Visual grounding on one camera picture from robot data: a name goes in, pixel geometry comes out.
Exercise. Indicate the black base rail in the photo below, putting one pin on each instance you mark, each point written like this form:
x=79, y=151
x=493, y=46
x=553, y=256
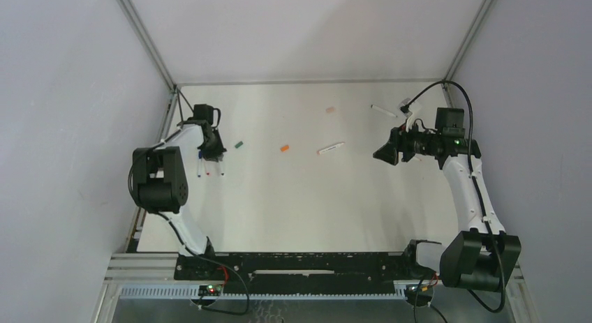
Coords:
x=247, y=272

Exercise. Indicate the right controller board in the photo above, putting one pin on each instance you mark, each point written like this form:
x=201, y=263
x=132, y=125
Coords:
x=419, y=296

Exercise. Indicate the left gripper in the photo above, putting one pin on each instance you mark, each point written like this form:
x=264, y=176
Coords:
x=211, y=152

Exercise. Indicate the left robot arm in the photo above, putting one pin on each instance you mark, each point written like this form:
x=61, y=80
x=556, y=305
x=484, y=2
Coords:
x=158, y=176

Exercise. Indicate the blue cap pen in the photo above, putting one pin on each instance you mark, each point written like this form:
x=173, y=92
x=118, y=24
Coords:
x=199, y=164

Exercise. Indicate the white cable duct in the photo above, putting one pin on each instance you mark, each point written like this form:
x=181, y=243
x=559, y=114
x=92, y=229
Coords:
x=187, y=291

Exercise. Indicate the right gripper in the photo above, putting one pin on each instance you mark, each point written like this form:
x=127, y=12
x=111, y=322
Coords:
x=396, y=144

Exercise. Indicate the left controller board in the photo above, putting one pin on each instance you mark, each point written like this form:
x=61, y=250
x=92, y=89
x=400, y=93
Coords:
x=210, y=290

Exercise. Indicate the white orange tip pen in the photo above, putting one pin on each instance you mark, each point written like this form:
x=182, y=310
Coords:
x=330, y=148

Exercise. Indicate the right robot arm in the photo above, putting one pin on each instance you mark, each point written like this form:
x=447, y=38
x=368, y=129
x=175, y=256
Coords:
x=482, y=256

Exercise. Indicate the controller board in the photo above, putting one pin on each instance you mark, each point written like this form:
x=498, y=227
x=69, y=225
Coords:
x=210, y=290
x=419, y=296

